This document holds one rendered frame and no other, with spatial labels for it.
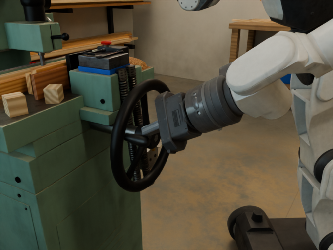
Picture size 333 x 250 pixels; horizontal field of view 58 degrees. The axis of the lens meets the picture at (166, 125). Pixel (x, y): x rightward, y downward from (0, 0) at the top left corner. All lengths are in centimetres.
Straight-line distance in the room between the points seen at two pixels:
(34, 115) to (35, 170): 13
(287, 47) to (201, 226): 136
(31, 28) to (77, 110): 24
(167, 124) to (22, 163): 36
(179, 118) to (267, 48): 20
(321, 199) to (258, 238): 39
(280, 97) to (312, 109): 46
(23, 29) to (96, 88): 26
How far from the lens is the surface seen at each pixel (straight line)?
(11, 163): 80
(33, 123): 73
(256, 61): 48
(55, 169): 80
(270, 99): 51
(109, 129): 81
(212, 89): 51
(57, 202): 85
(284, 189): 210
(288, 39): 48
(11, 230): 97
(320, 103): 98
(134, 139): 64
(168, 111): 58
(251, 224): 145
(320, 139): 107
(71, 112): 80
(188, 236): 166
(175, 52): 448
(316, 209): 121
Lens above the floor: 114
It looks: 24 degrees down
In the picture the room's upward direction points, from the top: straight up
